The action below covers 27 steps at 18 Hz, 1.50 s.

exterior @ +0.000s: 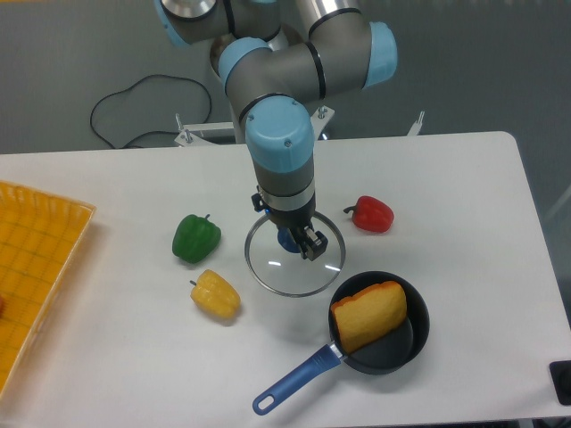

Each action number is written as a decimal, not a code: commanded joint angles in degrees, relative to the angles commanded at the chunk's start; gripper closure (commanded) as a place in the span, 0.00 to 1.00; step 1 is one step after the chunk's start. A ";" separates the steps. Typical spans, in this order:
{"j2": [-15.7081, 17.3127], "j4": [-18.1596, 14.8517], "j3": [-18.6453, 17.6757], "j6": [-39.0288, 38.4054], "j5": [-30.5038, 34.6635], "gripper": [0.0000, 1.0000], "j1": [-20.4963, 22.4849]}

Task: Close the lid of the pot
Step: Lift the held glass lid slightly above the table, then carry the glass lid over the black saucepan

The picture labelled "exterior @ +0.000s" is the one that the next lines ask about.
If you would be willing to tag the dark pot blue handle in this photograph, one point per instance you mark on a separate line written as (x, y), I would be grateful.
(383, 356)

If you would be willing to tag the yellow bell pepper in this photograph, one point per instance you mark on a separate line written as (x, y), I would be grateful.
(215, 295)

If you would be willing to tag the green bell pepper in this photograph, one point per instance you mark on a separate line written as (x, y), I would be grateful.
(195, 238)

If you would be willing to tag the black box at table edge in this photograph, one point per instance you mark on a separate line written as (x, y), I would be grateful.
(560, 372)

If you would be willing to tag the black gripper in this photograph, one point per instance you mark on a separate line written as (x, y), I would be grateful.
(310, 243)

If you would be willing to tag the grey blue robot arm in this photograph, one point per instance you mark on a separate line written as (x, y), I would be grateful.
(268, 83)

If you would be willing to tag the white metal robot base frame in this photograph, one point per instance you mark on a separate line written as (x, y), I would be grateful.
(192, 135)

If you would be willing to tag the glass pot lid blue knob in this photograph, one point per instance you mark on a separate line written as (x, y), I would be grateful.
(281, 266)

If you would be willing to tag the yellow woven basket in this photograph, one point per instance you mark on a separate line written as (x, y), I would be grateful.
(40, 234)

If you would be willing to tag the yellow bread slice toy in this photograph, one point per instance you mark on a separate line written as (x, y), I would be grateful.
(369, 315)

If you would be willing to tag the red bell pepper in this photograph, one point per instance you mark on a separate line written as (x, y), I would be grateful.
(371, 215)

